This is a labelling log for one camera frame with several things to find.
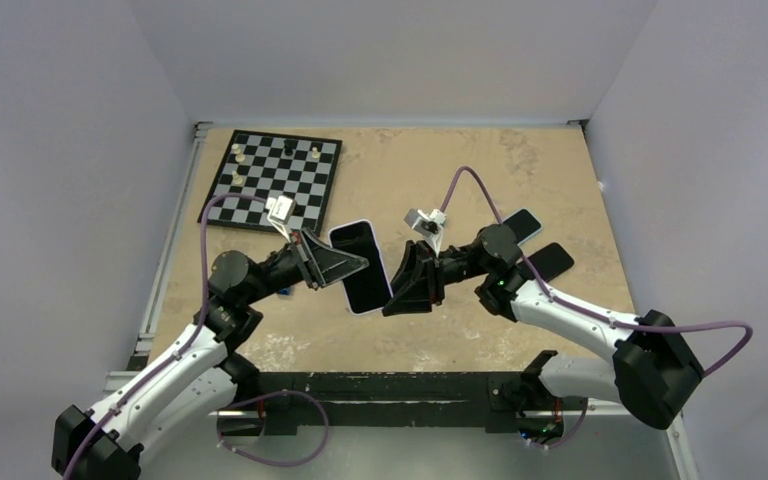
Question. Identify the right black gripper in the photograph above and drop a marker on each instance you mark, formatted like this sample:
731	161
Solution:
419	282

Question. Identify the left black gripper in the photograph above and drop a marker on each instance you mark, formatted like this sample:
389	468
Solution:
318	262

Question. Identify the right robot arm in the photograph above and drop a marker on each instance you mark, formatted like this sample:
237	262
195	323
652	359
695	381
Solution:
640	362

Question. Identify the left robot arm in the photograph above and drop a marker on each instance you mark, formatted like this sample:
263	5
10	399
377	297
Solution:
200	372

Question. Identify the phone in blue case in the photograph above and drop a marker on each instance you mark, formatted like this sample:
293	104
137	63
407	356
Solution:
523	224

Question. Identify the phone in dark case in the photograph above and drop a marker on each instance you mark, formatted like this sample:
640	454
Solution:
551	261

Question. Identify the black chess piece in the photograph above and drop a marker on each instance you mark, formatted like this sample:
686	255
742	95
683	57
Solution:
289	146
299	207

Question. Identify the black white chessboard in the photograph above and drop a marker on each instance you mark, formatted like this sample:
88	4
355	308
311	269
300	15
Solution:
267	172

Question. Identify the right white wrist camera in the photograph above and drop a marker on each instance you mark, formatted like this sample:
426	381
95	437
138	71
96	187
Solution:
429	225

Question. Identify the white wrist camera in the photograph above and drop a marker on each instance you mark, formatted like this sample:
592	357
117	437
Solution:
429	225
279	212

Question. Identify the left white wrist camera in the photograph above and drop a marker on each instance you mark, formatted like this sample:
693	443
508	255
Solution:
279	212

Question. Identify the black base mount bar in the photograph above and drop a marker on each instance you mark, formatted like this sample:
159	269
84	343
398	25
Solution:
495	402

